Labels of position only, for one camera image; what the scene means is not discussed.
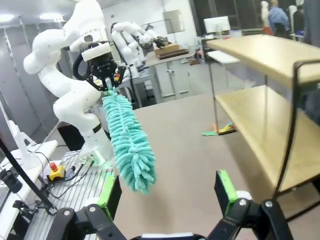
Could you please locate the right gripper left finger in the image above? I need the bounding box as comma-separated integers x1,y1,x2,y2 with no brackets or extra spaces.
50,174,126,240

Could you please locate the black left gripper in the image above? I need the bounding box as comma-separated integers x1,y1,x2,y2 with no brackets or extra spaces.
86,55,127,93

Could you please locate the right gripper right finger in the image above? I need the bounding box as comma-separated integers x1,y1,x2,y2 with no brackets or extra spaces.
206,169,296,240

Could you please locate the teal chenille duster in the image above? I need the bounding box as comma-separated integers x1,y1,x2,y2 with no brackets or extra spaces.
101,86,157,196

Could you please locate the yellow emergency stop box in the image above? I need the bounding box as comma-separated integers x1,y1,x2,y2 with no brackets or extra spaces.
48,161,67,181

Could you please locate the white cabinet workbench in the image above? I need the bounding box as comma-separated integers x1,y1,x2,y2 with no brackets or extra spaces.
146,51,210,105

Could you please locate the wooden tray box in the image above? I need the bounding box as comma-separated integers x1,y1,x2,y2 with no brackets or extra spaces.
152,42,189,60

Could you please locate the black controller box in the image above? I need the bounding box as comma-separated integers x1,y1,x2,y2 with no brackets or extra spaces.
57,122,87,152

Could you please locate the black diagonal pole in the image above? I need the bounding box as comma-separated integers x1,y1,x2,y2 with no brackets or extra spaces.
0,138,59,216

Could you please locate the white equipment table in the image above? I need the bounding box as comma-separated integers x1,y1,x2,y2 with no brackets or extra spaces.
0,139,59,233

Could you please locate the white printed stand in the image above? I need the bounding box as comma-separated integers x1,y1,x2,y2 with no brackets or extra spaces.
7,119,42,174

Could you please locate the white side table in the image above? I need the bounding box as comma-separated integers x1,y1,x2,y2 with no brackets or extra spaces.
206,48,242,65

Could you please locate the white computer monitor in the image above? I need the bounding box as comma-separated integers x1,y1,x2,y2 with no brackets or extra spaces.
203,16,231,35

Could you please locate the person in blue top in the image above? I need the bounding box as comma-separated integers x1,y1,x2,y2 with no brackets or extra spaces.
268,5,291,34

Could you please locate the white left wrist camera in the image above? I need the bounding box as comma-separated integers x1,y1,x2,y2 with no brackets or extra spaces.
81,42,112,62

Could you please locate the slotted aluminium base plate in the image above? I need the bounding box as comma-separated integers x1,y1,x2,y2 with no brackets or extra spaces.
32,149,118,222

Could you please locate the black left arm cable sleeve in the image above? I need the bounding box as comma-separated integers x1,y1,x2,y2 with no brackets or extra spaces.
73,53,92,81

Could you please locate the black base cable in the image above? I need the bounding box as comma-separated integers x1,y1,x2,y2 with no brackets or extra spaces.
63,159,87,181

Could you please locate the black clamp mount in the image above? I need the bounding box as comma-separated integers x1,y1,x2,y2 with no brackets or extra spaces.
0,168,24,194

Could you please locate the grey wall panel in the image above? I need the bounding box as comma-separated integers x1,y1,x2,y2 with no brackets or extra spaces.
162,9,186,35

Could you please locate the two-tier wooden shelf black frame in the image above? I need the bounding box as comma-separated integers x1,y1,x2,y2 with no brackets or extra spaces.
204,34,320,221

